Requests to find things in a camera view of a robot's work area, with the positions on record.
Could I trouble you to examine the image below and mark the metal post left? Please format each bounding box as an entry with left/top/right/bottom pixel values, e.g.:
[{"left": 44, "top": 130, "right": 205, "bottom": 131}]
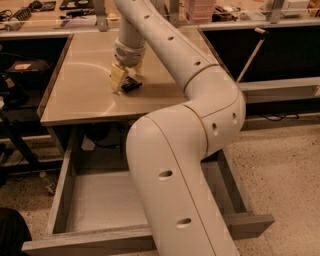
[{"left": 93, "top": 0, "right": 108, "bottom": 32}]

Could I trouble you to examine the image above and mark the metal post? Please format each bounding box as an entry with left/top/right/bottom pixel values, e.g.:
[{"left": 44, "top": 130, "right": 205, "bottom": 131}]
[
  {"left": 267, "top": 0, "right": 285, "bottom": 24},
  {"left": 93, "top": 0, "right": 108, "bottom": 32},
  {"left": 169, "top": 0, "right": 179, "bottom": 27}
]

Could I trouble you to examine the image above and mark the black stand left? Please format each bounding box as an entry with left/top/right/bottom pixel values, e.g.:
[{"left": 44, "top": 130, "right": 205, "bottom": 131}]
[{"left": 0, "top": 112, "right": 62, "bottom": 173}]

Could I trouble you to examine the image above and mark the white stick with black tip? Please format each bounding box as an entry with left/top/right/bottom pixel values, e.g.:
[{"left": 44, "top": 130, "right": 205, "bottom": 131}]
[{"left": 236, "top": 27, "right": 270, "bottom": 83}]

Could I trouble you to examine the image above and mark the metal post right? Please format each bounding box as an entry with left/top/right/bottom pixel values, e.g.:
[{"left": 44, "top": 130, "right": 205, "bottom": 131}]
[{"left": 267, "top": 0, "right": 285, "bottom": 24}]

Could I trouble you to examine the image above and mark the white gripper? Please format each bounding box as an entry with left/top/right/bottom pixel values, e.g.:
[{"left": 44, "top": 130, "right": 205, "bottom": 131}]
[{"left": 111, "top": 39, "right": 146, "bottom": 92}]

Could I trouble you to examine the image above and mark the grey wooden open drawer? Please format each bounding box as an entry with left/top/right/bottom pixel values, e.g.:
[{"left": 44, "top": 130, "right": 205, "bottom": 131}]
[{"left": 23, "top": 127, "right": 274, "bottom": 256}]

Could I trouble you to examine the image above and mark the metal post centre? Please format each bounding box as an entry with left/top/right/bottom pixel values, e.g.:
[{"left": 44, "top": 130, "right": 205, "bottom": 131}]
[{"left": 169, "top": 0, "right": 179, "bottom": 27}]

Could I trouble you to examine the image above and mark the black box with label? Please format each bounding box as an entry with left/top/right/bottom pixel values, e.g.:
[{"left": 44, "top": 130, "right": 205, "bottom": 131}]
[{"left": 5, "top": 60, "right": 51, "bottom": 90}]

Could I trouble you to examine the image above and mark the black rxbar chocolate wrapper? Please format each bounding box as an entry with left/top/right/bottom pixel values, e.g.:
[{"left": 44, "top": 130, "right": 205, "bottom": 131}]
[{"left": 121, "top": 76, "right": 142, "bottom": 93}]

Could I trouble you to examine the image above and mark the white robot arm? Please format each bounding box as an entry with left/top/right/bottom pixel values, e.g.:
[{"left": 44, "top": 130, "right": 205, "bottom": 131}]
[{"left": 114, "top": 0, "right": 246, "bottom": 256}]

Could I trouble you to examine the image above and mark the pink stacked container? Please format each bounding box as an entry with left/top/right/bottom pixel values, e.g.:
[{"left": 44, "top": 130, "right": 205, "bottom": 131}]
[{"left": 184, "top": 0, "right": 216, "bottom": 23}]

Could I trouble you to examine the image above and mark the black round object bottom left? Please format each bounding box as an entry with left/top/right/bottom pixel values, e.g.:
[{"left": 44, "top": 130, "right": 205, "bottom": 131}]
[{"left": 0, "top": 207, "right": 32, "bottom": 256}]

